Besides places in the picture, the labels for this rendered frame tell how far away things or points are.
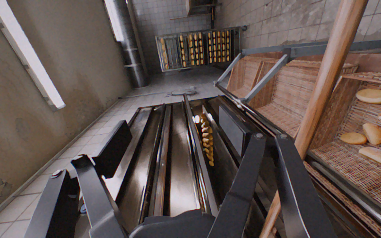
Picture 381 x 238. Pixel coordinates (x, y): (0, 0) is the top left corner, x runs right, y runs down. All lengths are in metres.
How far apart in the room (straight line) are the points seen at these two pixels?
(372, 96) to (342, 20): 0.66
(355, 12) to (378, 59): 0.70
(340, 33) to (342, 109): 0.72
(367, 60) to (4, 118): 2.04
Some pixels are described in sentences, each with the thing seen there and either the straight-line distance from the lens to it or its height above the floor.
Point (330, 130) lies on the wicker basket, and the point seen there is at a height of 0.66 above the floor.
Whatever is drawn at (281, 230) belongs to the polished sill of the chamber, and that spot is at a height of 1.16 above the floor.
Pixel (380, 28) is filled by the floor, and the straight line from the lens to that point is 1.71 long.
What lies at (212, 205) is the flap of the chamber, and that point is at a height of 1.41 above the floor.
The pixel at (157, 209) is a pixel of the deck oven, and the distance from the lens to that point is 0.75.
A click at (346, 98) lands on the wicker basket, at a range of 0.99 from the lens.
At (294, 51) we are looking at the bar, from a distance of 0.80.
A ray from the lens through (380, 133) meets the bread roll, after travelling 0.98.
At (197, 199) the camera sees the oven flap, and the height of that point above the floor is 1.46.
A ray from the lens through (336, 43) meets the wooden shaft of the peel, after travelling 0.33.
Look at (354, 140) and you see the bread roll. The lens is 1.02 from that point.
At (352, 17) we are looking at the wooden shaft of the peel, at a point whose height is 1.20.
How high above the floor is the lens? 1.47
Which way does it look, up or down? 3 degrees down
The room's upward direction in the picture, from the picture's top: 99 degrees counter-clockwise
